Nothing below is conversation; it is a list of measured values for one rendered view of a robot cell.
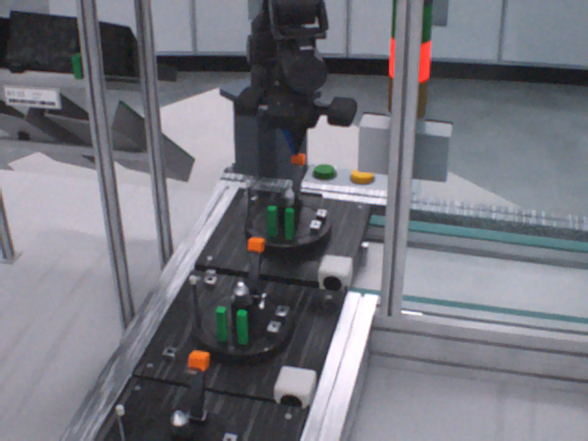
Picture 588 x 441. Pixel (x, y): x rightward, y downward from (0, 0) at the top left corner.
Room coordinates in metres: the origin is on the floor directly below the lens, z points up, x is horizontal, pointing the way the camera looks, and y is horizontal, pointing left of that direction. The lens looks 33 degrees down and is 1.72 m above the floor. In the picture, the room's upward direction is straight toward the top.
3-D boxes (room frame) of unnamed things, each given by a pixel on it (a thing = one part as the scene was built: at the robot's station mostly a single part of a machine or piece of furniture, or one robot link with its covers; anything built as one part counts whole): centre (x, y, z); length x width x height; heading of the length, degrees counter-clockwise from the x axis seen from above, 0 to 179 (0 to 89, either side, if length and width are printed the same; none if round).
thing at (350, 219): (1.13, 0.01, 0.96); 0.24 x 0.24 x 0.02; 76
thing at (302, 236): (1.13, 0.01, 0.98); 0.14 x 0.14 x 0.02
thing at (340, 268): (1.01, -0.06, 0.97); 0.05 x 0.05 x 0.04; 76
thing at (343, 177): (1.32, -0.12, 0.93); 0.21 x 0.07 x 0.06; 76
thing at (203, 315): (0.89, 0.07, 1.01); 0.24 x 0.24 x 0.13; 76
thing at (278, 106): (1.14, 0.00, 1.19); 0.07 x 0.07 x 0.06; 75
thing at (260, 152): (1.51, 0.04, 0.96); 0.15 x 0.15 x 0.20; 41
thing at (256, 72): (1.50, 0.05, 1.09); 0.07 x 0.07 x 0.06; 41
